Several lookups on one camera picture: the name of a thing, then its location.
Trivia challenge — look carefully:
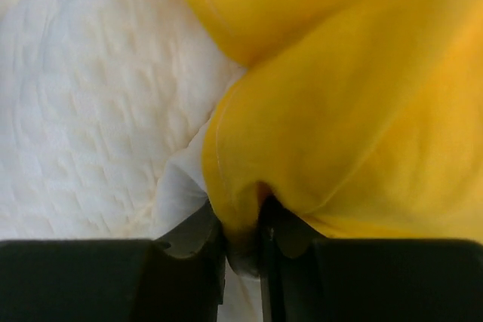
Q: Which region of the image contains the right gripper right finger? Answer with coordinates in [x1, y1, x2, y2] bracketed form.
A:
[259, 198, 482, 321]

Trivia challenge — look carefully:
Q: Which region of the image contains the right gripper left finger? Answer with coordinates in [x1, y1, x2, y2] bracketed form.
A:
[1, 204, 225, 321]

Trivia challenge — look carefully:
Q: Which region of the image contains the yellow pillowcase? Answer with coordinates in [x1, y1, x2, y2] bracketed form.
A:
[160, 0, 483, 278]

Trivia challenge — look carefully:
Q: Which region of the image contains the cream pillow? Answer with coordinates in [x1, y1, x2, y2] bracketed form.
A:
[0, 0, 261, 322]

